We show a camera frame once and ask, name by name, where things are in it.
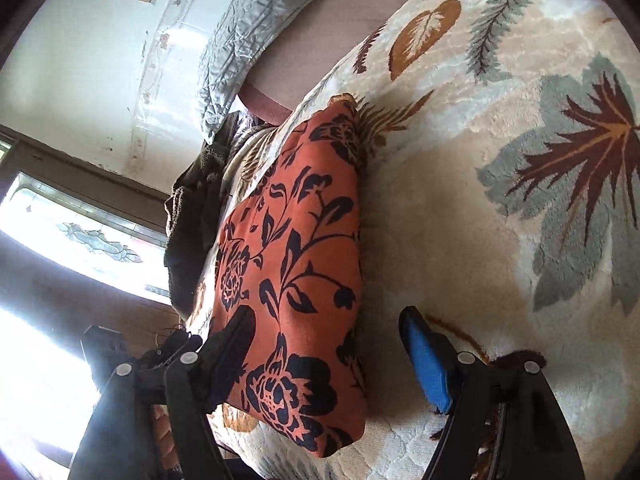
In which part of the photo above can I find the orange floral garment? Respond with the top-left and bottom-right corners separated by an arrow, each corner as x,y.
210,94 -> 371,458

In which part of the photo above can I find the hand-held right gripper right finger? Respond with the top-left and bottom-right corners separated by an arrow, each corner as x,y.
398,305 -> 586,480

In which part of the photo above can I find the grey quilted pillow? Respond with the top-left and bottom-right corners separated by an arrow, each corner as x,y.
195,0 -> 386,136

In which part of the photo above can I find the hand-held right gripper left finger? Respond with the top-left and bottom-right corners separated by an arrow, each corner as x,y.
67,305 -> 257,480

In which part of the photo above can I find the pink bed sheet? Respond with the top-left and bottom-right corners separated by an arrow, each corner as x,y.
237,0 -> 471,126

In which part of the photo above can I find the dark brown fleece blanket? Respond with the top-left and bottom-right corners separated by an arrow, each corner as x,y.
164,130 -> 241,316

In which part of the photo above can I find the window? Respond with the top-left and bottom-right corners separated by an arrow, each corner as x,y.
0,125 -> 186,461

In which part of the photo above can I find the cream leaf-print blanket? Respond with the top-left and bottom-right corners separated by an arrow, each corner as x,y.
180,0 -> 640,480

